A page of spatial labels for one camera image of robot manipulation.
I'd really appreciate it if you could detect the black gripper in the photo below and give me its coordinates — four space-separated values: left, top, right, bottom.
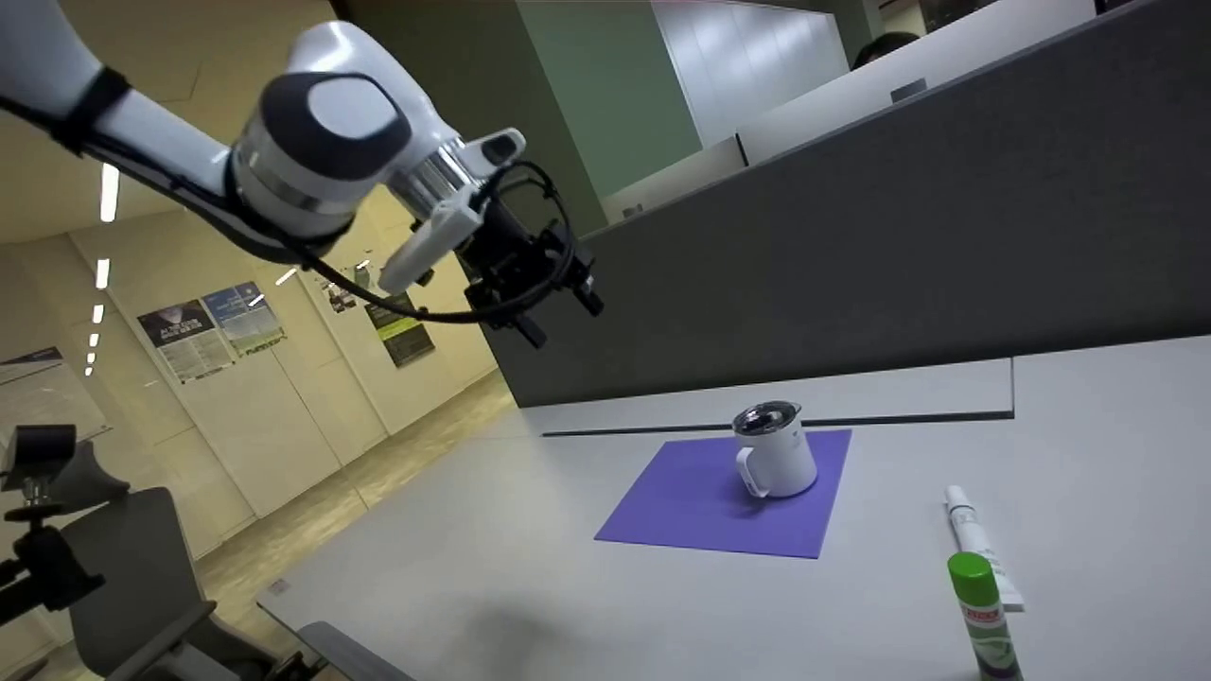
453 202 608 353

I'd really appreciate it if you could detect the white thermocup with dark lid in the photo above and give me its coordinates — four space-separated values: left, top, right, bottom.
725 397 821 503

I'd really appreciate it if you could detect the green pillar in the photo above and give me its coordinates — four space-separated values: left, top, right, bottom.
330 0 704 242

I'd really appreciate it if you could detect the purple mat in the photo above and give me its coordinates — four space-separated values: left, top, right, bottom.
590 429 855 563

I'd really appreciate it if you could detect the white office partition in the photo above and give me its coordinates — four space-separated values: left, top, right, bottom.
599 0 1105 229

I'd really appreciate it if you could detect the grey office partition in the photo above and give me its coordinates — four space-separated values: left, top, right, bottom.
464 0 1211 411

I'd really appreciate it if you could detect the white marker pen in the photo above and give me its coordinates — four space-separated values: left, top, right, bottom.
938 479 1028 618

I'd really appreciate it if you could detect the long ceiling light strip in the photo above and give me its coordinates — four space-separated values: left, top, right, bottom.
96 160 125 229

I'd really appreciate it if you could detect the grey office chair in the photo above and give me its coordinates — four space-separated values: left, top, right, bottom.
58 483 421 681

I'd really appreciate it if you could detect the green and white marker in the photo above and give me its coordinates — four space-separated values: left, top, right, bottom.
946 549 1024 681

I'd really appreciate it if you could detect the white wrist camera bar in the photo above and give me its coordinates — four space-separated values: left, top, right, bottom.
373 202 485 300

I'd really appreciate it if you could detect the green and black wall poster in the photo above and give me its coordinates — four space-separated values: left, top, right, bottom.
362 293 437 376

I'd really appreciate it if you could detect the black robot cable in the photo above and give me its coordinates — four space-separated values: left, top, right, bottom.
0 92 587 327

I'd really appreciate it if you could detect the blue photo wall poster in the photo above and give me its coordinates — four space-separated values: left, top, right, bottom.
201 276 292 363

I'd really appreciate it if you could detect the dark photo wall poster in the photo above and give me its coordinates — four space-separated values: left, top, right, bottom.
131 295 239 387

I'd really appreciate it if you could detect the black camera on stand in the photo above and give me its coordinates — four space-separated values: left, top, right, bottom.
0 421 131 630

